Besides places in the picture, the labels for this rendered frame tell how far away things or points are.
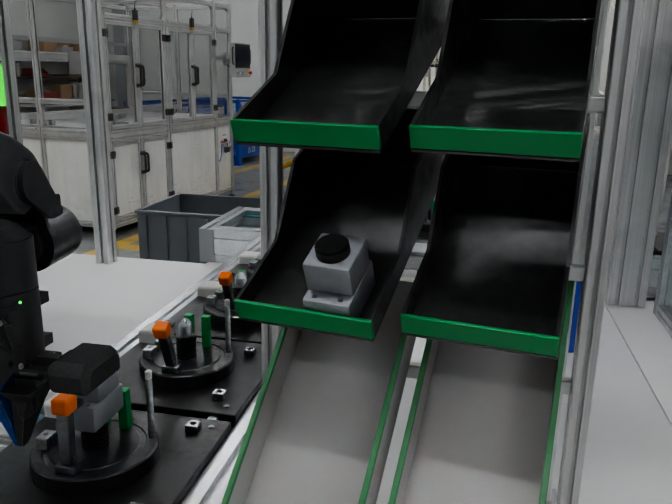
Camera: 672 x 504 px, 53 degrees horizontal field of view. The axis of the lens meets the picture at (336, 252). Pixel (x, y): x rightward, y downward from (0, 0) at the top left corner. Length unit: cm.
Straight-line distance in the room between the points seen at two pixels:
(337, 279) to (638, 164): 126
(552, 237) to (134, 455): 51
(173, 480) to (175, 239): 207
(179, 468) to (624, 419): 75
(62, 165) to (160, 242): 346
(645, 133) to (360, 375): 118
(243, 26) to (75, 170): 677
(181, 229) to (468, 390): 219
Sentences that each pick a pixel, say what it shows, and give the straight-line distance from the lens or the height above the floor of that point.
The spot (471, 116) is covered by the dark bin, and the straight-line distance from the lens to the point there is 60.
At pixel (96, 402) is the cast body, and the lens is 79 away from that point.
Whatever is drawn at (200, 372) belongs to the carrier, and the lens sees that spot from 99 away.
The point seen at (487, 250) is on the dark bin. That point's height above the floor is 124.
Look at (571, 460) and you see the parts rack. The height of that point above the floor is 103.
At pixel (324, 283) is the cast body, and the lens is 57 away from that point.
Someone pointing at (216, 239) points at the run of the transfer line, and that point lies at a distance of 198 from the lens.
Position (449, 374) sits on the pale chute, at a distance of 71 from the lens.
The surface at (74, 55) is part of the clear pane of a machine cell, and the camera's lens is 603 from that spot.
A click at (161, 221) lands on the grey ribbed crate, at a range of 281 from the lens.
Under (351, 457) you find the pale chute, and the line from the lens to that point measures 68.
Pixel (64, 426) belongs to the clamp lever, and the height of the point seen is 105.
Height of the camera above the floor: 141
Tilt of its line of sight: 15 degrees down
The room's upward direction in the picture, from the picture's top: 1 degrees clockwise
